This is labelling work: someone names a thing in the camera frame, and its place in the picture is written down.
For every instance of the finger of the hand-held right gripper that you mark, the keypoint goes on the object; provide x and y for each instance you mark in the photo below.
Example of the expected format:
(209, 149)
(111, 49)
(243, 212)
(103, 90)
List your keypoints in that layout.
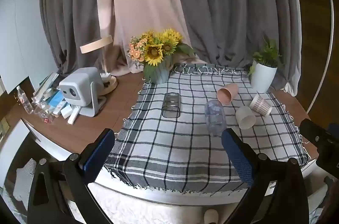
(312, 132)

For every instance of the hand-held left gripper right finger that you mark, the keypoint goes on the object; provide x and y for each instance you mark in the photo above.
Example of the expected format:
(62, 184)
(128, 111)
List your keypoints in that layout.
(238, 157)

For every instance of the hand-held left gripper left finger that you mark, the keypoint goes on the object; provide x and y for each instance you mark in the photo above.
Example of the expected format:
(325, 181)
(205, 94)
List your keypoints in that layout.
(99, 157)

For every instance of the white cup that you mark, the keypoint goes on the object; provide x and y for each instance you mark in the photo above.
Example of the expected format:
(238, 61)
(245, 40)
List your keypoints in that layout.
(245, 118)

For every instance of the clear plastic cup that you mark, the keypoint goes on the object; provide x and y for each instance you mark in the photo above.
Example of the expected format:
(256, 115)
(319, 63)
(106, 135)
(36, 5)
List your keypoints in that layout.
(214, 118)

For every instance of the patterned paper cup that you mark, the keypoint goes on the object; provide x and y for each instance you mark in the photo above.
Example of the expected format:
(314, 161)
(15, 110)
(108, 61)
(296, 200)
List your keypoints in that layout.
(261, 105)

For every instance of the pink cup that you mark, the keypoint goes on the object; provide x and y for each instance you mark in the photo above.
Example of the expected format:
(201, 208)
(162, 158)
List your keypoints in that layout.
(229, 91)

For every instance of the dark transparent cup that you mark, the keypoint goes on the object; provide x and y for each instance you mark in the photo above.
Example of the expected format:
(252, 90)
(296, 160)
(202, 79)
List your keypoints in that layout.
(170, 107)

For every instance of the white remote control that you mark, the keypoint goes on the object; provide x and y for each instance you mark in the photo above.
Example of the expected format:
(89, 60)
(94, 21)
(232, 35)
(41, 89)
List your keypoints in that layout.
(74, 115)

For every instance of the beige slipper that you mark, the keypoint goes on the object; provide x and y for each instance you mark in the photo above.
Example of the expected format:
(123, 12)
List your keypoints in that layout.
(211, 216)

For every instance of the checked grey white tablecloth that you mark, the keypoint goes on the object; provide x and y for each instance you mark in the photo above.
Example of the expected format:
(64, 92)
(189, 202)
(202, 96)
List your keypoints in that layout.
(172, 149)

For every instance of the white plant pot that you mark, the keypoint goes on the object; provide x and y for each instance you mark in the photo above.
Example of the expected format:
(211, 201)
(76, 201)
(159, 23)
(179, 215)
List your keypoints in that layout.
(262, 78)

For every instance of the stack of books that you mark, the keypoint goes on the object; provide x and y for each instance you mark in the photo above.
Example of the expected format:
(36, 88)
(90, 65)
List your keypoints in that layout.
(53, 99)

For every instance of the grey white projector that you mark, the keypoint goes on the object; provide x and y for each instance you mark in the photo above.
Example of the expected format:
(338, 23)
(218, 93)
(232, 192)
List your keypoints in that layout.
(76, 86)

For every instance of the white power adapter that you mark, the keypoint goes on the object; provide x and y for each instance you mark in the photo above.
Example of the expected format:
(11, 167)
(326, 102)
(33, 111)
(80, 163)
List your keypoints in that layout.
(106, 76)

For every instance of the green leafy plant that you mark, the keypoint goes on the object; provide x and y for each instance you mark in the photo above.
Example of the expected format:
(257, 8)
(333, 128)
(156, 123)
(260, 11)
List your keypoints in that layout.
(267, 53)

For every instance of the clear water bottle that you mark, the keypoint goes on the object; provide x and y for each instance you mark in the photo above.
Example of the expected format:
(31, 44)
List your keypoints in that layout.
(24, 100)

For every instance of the grey ribbed vase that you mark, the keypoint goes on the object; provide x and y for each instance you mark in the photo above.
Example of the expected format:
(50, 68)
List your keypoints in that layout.
(161, 72)

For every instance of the beige desk lamp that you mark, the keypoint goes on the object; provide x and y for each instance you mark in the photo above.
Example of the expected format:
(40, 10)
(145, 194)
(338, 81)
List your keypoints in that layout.
(96, 44)

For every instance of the sunflower bouquet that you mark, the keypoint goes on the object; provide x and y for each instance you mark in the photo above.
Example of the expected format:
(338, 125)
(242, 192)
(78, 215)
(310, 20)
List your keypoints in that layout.
(155, 50)

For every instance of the grey curtain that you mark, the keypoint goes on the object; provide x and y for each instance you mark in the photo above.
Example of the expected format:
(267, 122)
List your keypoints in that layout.
(71, 9)
(233, 6)

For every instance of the pink curtain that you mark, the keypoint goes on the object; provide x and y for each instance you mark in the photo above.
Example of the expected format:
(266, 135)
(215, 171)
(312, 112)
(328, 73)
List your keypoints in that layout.
(137, 1)

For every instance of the white curved frame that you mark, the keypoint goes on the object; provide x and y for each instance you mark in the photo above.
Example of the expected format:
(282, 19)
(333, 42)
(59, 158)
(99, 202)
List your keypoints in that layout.
(328, 35)

